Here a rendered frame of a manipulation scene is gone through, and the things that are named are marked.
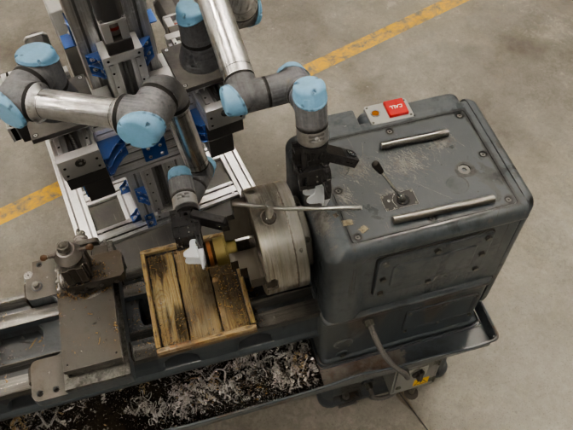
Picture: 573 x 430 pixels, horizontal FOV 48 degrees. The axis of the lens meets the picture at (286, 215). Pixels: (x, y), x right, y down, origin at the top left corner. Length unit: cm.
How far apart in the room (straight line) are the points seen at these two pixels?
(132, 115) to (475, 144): 95
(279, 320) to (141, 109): 74
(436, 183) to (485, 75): 225
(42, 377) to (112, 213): 126
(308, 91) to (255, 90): 14
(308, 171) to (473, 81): 251
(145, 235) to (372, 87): 161
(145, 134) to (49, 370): 74
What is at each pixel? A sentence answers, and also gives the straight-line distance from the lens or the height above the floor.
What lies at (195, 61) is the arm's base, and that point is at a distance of 218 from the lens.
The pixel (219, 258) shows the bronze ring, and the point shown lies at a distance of 182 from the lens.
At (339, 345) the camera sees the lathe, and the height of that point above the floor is 67.
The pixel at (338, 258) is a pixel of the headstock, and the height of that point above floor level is 124.
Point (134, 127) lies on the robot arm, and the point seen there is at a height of 140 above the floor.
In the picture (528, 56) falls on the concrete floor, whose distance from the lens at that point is 419.
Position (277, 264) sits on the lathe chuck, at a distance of 173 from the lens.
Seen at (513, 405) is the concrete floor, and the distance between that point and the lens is 292.
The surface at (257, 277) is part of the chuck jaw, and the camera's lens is 177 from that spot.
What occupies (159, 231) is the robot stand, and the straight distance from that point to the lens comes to 299.
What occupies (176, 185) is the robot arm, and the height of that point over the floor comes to 112.
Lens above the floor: 266
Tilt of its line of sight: 56 degrees down
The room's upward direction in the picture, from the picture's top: 2 degrees counter-clockwise
